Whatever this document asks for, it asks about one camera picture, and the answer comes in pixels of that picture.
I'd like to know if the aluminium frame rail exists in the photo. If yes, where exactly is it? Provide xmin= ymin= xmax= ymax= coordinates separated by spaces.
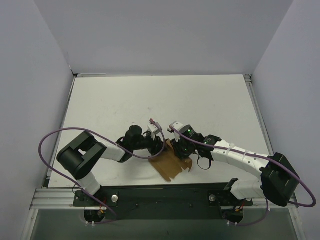
xmin=29 ymin=74 xmax=300 ymax=211

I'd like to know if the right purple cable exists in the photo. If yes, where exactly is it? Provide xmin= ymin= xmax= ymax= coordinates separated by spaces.
xmin=167 ymin=126 xmax=316 ymax=227

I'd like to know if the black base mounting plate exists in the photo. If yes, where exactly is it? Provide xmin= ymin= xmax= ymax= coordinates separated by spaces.
xmin=73 ymin=183 xmax=253 ymax=222

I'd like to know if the brown cardboard box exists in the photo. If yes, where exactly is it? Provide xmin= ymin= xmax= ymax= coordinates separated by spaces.
xmin=148 ymin=139 xmax=193 ymax=183

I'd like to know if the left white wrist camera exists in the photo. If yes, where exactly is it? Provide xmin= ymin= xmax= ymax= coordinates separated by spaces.
xmin=147 ymin=118 xmax=163 ymax=140

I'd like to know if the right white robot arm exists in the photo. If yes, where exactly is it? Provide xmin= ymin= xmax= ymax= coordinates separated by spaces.
xmin=168 ymin=124 xmax=299 ymax=207

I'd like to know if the purple cable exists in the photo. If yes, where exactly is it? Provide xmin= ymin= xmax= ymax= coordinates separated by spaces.
xmin=37 ymin=121 xmax=166 ymax=225
xmin=167 ymin=126 xmax=316 ymax=227

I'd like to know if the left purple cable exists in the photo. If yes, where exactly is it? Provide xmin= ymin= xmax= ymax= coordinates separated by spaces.
xmin=37 ymin=121 xmax=166 ymax=225

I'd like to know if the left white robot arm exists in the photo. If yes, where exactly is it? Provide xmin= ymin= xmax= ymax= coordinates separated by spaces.
xmin=56 ymin=123 xmax=165 ymax=206

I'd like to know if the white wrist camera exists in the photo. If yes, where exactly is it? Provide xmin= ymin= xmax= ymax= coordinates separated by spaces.
xmin=147 ymin=118 xmax=163 ymax=140
xmin=167 ymin=121 xmax=184 ymax=134

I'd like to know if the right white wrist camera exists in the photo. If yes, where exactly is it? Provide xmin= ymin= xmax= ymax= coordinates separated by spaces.
xmin=167 ymin=121 xmax=184 ymax=134

